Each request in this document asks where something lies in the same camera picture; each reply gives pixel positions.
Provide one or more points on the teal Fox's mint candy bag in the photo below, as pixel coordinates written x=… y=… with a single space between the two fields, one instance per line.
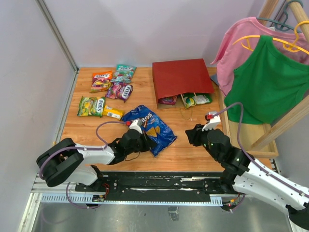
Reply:
x=123 y=73

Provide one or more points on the blue grey mat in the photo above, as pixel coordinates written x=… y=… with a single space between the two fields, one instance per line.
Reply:
x=214 y=78

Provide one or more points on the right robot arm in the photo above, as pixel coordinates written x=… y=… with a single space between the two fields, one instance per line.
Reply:
x=247 y=175

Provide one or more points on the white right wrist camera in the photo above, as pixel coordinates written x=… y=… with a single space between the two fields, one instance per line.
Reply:
x=212 y=120

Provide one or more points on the orange Fox's fruits candy bag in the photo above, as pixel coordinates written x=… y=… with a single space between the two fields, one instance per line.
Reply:
x=101 y=81

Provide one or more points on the green tank top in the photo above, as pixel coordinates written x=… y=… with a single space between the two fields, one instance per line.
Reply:
x=266 y=86

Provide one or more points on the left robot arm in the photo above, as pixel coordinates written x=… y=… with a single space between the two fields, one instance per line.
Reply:
x=69 y=161

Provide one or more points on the green yellow Fox's candy bag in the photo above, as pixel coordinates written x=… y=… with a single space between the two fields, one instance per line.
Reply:
x=91 y=106

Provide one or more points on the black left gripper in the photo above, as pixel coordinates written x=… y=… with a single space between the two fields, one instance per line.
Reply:
x=148 y=143

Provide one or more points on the purple candy bag in bag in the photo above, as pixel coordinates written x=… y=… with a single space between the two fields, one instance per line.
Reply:
x=171 y=100

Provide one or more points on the red paper bag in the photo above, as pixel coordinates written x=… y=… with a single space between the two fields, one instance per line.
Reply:
x=173 y=78

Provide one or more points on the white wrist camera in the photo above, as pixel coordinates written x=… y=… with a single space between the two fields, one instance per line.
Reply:
x=212 y=120
x=135 y=126

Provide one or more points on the aluminium frame post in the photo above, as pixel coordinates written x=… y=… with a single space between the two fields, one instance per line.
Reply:
x=56 y=32

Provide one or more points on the pink t-shirt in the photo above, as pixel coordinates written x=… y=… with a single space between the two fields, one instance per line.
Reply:
x=230 y=56

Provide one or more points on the purple black cherry candy bag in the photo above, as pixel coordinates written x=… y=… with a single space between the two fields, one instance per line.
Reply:
x=121 y=91

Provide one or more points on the yellow snack bar wrapper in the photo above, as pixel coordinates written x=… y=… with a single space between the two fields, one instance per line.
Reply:
x=112 y=112

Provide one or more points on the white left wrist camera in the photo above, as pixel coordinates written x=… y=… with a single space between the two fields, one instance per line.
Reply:
x=135 y=126

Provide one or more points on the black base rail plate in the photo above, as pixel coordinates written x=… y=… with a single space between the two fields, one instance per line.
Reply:
x=165 y=187

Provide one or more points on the yellow clothes hanger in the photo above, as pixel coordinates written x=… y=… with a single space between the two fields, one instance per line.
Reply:
x=291 y=47

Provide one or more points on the blue Doritos chips bag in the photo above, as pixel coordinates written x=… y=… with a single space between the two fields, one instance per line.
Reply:
x=153 y=126

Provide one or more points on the teal clothes hanger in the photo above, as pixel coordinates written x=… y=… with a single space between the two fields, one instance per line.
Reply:
x=281 y=26

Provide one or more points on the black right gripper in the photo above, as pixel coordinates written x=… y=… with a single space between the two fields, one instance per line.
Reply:
x=194 y=134

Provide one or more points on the wooden clothes rack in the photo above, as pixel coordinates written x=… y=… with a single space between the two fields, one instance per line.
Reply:
x=260 y=139

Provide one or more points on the green snack bag in bag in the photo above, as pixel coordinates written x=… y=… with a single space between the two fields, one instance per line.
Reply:
x=193 y=99

